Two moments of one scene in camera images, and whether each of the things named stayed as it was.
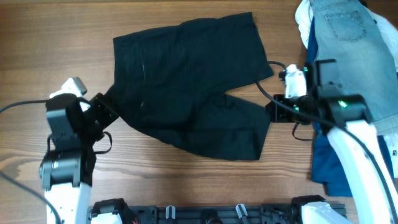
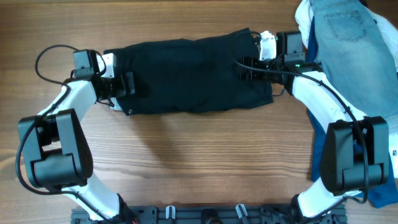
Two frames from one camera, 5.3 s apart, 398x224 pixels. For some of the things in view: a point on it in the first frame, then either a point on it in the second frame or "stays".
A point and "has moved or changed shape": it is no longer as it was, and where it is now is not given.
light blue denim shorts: x=365 y=63 stays
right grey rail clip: x=239 y=211 stays
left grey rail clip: x=167 y=211 stays
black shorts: x=171 y=83 has moved or changed shape
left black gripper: x=99 y=101 -> x=119 y=83
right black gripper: x=278 y=115 -> x=255 y=63
